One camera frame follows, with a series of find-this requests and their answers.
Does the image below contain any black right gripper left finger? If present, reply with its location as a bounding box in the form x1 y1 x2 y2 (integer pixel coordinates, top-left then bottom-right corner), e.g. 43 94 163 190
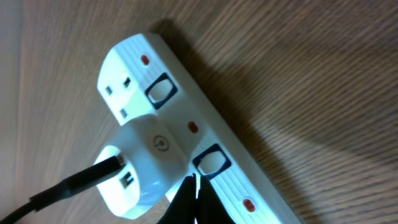
157 174 197 224

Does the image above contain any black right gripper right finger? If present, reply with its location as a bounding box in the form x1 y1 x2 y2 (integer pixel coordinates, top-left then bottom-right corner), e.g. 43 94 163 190
196 177 235 224

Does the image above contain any black USB charging cable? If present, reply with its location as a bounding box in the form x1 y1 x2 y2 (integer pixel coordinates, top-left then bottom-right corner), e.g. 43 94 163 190
0 154 126 224

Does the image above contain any white USB charger adapter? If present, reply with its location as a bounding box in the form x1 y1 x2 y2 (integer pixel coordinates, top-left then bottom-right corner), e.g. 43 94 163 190
96 114 188 220

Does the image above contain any white power strip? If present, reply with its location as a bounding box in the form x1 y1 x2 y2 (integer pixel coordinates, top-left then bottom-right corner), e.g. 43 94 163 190
97 33 300 223

